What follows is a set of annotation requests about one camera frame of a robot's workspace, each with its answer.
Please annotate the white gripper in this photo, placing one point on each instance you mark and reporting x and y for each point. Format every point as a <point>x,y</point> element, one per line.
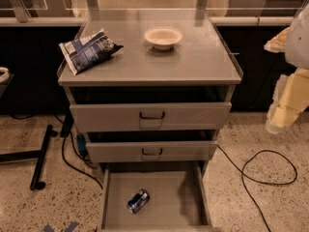
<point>298,43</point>

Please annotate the blue pepsi can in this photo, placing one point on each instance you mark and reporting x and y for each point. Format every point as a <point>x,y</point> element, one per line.
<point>138,201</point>

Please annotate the grey top drawer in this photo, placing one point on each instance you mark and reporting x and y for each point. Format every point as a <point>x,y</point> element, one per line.
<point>176,116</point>

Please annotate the grey drawer cabinet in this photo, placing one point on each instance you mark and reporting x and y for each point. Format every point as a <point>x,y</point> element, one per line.
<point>197,69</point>

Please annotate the grey middle drawer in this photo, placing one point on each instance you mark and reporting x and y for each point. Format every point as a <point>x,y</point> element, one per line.
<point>151,151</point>

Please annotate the grey open bottom drawer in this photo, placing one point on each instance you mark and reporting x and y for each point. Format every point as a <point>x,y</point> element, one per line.
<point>178,202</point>

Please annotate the white paper bowl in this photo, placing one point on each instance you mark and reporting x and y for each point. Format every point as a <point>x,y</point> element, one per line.
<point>163,38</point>

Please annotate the blue white chip bag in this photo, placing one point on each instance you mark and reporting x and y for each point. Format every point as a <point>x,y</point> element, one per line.
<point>84,53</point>

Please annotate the black metal floor stand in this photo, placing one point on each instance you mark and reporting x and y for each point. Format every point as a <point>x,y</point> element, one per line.
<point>37,155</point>

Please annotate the white object at left edge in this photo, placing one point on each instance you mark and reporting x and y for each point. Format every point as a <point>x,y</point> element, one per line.
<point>4,75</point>

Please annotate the blue tape cross on floor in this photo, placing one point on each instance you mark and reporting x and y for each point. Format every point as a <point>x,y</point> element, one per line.
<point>62,228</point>

